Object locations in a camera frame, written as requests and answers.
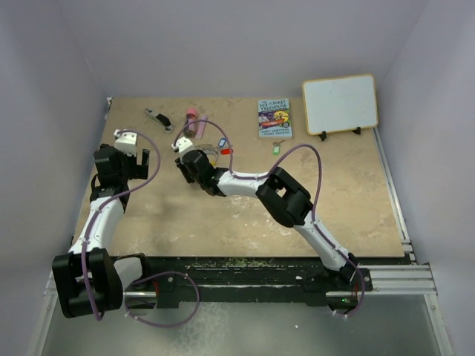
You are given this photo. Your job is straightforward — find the keyring yellow clip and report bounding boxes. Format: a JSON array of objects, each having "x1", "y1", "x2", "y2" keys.
[{"x1": 194, "y1": 144, "x2": 220, "y2": 166}]

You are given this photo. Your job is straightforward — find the red key tag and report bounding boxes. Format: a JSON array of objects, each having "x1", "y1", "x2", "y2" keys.
[{"x1": 220, "y1": 148, "x2": 233, "y2": 155}]

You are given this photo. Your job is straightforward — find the green key tag with key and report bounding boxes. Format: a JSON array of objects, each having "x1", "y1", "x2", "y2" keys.
[{"x1": 272, "y1": 140, "x2": 284, "y2": 155}]

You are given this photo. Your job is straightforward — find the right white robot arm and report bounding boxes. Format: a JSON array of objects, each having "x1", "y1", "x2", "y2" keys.
[{"x1": 175, "y1": 149, "x2": 366, "y2": 292}]

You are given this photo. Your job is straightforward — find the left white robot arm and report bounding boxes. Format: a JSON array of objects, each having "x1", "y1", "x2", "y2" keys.
[{"x1": 52, "y1": 135, "x2": 153, "y2": 318}]

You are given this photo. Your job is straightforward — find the pink capped dark bottle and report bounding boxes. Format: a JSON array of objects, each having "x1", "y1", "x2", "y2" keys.
[{"x1": 183, "y1": 108, "x2": 197, "y2": 139}]

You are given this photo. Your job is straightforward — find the purple highlighter pen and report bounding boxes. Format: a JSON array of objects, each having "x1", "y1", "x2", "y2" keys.
[{"x1": 195, "y1": 115, "x2": 208, "y2": 139}]

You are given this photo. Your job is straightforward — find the treehouse paperback book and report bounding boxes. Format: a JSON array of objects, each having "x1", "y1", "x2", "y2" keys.
[{"x1": 257, "y1": 99, "x2": 292, "y2": 139}]

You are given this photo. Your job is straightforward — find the small whiteboard on stand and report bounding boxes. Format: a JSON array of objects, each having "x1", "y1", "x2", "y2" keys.
[{"x1": 302, "y1": 73, "x2": 379, "y2": 141}]

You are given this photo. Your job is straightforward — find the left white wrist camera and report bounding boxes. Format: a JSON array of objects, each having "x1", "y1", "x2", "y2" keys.
[{"x1": 114, "y1": 129, "x2": 138, "y2": 156}]

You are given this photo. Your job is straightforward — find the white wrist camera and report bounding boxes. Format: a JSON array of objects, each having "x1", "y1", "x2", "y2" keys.
[
  {"x1": 171, "y1": 136, "x2": 194, "y2": 156},
  {"x1": 114, "y1": 129, "x2": 138, "y2": 156}
]

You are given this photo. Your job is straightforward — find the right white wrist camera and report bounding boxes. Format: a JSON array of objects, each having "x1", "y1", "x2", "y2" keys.
[{"x1": 171, "y1": 136, "x2": 194, "y2": 156}]

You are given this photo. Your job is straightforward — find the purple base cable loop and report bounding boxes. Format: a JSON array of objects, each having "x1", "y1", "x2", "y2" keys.
[{"x1": 124, "y1": 271, "x2": 201, "y2": 329}]

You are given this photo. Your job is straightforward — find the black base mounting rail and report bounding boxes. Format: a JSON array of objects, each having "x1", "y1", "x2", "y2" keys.
[{"x1": 122, "y1": 251, "x2": 372, "y2": 309}]

